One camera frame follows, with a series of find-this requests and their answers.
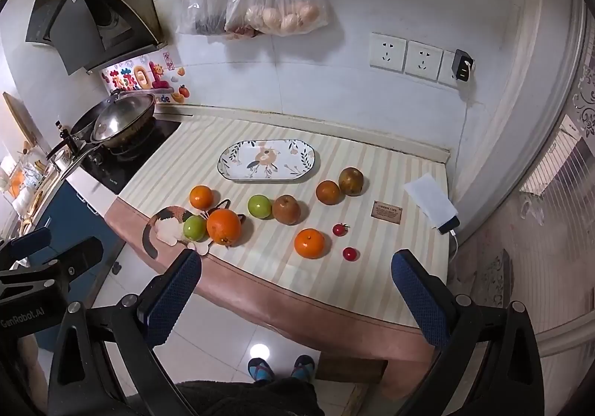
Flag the cherry tomato front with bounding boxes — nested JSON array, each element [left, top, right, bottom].
[[343, 247, 358, 262]]

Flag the black induction cooktop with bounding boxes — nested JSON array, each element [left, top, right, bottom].
[[82, 117, 180, 194]]

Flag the black power bank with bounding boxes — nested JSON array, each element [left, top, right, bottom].
[[438, 216, 460, 235]]

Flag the white wall socket right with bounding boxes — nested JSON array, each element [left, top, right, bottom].
[[403, 41, 444, 82]]

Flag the dark orange persimmon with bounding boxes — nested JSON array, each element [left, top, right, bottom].
[[316, 180, 343, 206]]

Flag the brown red apple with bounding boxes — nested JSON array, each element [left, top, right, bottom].
[[272, 194, 302, 226]]

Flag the large orange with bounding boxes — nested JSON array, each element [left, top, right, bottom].
[[207, 209, 242, 246]]

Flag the right blue slipper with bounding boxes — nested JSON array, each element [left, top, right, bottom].
[[290, 355, 316, 383]]

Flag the cherry tomato with stem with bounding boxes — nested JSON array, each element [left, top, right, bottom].
[[332, 224, 349, 237]]

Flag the small orange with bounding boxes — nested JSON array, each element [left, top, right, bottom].
[[189, 186, 215, 210]]

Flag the black plug charger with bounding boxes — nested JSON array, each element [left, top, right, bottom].
[[452, 48, 474, 82]]

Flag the white paper sheet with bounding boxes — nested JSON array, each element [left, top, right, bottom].
[[404, 173, 458, 228]]

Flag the small brown card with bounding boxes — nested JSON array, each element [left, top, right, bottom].
[[371, 200, 402, 225]]

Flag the floral oval ceramic plate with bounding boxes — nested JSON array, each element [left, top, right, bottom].
[[217, 139, 316, 183]]

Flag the steel wok with lid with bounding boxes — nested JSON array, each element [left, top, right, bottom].
[[46, 91, 156, 160]]

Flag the colourful wall stickers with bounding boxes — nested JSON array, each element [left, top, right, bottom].
[[100, 48, 191, 104]]

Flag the black range hood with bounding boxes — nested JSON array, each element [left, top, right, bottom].
[[25, 0, 163, 75]]

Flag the striped cat table mat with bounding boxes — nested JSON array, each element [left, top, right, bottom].
[[107, 116, 449, 364]]

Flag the orange tangerine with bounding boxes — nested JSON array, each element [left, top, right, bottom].
[[293, 229, 326, 260]]

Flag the green apple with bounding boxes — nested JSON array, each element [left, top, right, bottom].
[[248, 194, 272, 220], [183, 215, 207, 242]]

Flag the brown green round fruit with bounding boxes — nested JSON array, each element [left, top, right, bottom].
[[339, 166, 364, 197]]

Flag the left blue slipper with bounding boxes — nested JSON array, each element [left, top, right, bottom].
[[248, 358, 275, 383]]

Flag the white wall socket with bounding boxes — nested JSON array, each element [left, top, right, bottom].
[[368, 32, 408, 72], [403, 41, 444, 82]]

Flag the white wall socket left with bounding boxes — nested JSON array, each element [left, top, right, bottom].
[[368, 32, 408, 72]]

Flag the blue slipper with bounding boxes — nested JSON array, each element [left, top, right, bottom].
[[248, 358, 275, 383], [290, 355, 316, 383]]

